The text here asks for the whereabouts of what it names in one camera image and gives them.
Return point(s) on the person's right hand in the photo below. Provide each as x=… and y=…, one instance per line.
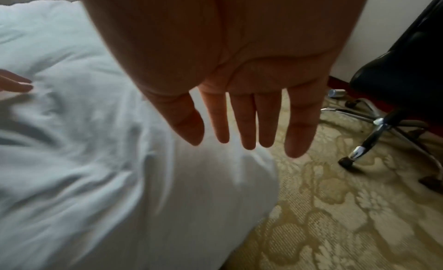
x=242, y=44

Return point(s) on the person's left hand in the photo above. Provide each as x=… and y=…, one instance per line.
x=12, y=81

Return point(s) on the white duvet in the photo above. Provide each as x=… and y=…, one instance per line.
x=86, y=154

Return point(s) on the silver can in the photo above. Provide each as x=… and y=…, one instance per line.
x=336, y=93

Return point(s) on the black office chair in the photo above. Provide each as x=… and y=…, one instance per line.
x=398, y=77

